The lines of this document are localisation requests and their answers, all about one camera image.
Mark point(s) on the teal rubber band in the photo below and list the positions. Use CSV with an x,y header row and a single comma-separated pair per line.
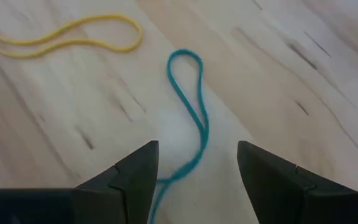
x,y
204,133

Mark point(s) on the yellow rubber band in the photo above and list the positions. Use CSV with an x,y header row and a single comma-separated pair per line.
x,y
126,49

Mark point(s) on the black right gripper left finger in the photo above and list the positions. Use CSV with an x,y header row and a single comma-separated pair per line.
x,y
135,186

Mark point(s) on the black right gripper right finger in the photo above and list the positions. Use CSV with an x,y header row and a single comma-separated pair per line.
x,y
275,186

